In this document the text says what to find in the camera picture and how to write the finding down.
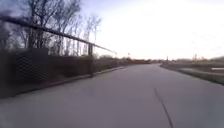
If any grey paved path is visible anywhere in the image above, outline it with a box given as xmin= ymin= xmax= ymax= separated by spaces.
xmin=0 ymin=63 xmax=224 ymax=128

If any row of bare trees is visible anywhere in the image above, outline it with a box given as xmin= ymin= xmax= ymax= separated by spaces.
xmin=0 ymin=0 xmax=134 ymax=68

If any grass verge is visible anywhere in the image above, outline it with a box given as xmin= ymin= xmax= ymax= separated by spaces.
xmin=159 ymin=61 xmax=224 ymax=86

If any wire mesh fence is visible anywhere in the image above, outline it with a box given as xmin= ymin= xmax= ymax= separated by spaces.
xmin=0 ymin=15 xmax=125 ymax=98

